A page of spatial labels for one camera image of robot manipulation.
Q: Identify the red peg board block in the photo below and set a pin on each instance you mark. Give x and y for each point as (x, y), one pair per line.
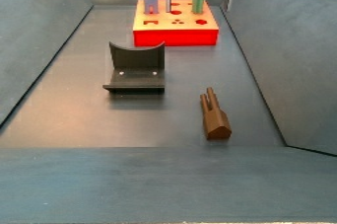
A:
(176, 28)

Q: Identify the black curved fixture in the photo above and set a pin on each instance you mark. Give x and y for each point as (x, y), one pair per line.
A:
(139, 68)

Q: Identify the brown three-prong peg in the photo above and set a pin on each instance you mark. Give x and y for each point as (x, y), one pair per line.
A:
(214, 119)

